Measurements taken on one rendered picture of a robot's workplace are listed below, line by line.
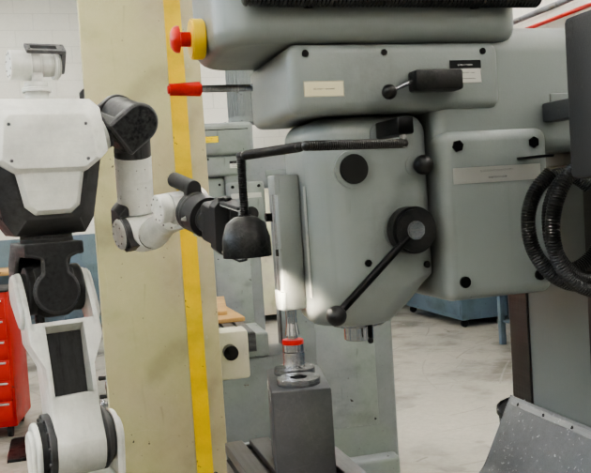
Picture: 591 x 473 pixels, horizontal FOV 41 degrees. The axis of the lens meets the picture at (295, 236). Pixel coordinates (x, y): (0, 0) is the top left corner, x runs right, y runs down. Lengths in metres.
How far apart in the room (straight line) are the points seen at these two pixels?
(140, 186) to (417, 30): 0.98
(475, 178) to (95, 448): 1.02
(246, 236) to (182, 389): 1.92
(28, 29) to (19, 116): 8.63
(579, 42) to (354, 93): 0.31
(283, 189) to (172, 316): 1.79
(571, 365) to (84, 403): 1.01
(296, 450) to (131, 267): 1.45
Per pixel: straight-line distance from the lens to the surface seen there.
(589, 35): 1.08
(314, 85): 1.14
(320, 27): 1.15
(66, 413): 1.81
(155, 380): 3.00
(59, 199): 1.83
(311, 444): 1.64
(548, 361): 1.51
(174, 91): 1.31
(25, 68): 1.89
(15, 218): 1.83
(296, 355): 1.74
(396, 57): 1.19
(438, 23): 1.22
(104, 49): 2.97
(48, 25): 10.44
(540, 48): 1.33
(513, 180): 1.27
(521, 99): 1.29
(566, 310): 1.45
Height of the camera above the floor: 1.52
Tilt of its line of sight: 3 degrees down
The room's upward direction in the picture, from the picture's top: 4 degrees counter-clockwise
